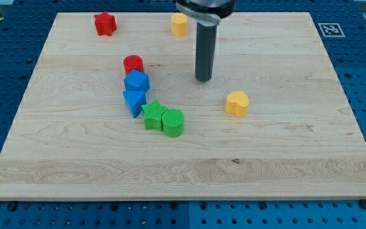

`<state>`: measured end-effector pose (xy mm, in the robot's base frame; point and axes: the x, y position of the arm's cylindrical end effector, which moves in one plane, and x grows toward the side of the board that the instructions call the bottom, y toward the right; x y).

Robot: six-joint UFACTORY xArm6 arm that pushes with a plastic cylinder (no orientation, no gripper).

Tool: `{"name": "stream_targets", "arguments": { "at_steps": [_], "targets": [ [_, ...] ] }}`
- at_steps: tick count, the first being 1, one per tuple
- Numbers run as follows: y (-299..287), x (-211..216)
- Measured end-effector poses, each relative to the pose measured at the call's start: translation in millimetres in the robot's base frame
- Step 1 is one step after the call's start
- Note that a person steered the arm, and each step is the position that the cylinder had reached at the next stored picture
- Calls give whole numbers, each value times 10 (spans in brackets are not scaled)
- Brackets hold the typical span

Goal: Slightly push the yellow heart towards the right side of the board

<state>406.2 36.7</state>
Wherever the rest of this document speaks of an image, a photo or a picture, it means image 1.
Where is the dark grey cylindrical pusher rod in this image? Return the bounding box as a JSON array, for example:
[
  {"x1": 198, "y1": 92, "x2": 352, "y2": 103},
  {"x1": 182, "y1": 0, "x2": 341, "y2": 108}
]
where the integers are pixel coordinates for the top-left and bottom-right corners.
[{"x1": 195, "y1": 22, "x2": 217, "y2": 82}]

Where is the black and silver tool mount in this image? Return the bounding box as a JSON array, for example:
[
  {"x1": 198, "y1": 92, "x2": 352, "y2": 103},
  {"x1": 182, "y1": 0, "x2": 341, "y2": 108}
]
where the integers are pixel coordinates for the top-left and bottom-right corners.
[{"x1": 176, "y1": 0, "x2": 237, "y2": 26}]

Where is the yellow heart block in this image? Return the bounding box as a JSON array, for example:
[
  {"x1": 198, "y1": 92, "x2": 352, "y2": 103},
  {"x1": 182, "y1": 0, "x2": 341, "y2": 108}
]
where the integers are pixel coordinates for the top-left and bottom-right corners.
[{"x1": 224, "y1": 90, "x2": 250, "y2": 118}]

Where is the light wooden board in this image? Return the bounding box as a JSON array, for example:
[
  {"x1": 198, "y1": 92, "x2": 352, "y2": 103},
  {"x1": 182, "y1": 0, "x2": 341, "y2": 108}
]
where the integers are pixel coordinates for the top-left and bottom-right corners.
[{"x1": 0, "y1": 12, "x2": 366, "y2": 202}]

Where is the yellow hexagon block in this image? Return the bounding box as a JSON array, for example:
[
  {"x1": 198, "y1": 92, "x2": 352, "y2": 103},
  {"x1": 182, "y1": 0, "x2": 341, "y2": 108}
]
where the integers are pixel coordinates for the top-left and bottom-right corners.
[{"x1": 171, "y1": 13, "x2": 188, "y2": 36}]

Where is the red cylinder block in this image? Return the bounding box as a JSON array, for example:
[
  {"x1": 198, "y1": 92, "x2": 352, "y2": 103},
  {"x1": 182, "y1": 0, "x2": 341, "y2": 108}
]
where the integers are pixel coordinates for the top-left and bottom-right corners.
[{"x1": 123, "y1": 55, "x2": 144, "y2": 75}]

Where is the blue cube block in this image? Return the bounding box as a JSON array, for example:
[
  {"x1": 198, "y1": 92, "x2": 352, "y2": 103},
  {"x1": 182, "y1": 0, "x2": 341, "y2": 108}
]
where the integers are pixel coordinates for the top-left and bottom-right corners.
[{"x1": 124, "y1": 70, "x2": 150, "y2": 92}]

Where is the green cylinder block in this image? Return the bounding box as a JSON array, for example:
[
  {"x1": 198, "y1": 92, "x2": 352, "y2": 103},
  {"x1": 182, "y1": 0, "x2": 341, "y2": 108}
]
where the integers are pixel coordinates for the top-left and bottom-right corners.
[{"x1": 161, "y1": 109, "x2": 184, "y2": 138}]

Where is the blue triangle block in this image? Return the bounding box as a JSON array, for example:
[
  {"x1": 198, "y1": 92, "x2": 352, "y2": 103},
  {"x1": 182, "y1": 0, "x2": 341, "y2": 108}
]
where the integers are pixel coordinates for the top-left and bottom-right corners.
[{"x1": 123, "y1": 90, "x2": 147, "y2": 118}]

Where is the green star block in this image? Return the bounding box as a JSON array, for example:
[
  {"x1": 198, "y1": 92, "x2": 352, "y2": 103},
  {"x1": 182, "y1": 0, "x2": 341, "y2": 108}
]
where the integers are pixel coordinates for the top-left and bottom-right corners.
[{"x1": 142, "y1": 100, "x2": 168, "y2": 132}]

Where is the red star block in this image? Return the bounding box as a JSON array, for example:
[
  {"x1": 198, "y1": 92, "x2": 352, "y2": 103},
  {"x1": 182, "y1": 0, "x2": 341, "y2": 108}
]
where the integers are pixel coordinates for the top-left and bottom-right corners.
[{"x1": 94, "y1": 11, "x2": 117, "y2": 36}]

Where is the white fiducial marker tag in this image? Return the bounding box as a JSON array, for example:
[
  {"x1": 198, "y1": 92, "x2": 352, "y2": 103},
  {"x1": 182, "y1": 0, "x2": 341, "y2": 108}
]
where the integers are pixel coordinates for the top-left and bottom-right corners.
[{"x1": 318, "y1": 22, "x2": 345, "y2": 38}]

